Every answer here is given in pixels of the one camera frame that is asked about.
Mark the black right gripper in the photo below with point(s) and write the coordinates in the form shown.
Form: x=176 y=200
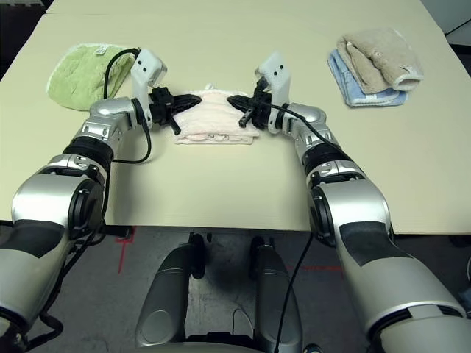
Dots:
x=262 y=110

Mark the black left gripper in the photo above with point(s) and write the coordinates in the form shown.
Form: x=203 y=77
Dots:
x=162 y=108

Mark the pink embroidered towel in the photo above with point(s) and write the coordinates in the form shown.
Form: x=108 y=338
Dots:
x=213 y=121

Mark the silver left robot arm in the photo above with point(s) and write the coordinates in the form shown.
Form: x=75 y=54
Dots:
x=55 y=191

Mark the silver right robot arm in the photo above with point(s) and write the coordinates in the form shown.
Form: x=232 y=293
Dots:
x=368 y=228

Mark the green folded towel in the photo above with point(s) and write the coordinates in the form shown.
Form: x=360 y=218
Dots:
x=81 y=77

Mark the blue folded towel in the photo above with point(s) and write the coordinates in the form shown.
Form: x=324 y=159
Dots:
x=353 y=92

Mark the beige folded towel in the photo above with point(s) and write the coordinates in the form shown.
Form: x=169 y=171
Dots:
x=379 y=59

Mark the black foam floor mat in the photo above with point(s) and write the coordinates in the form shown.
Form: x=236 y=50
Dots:
x=18 y=29

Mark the robot waist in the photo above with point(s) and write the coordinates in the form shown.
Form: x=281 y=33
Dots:
x=198 y=345

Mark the grey round floor object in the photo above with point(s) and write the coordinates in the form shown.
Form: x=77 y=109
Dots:
x=312 y=348

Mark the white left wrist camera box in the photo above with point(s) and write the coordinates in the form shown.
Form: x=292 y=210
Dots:
x=145 y=66

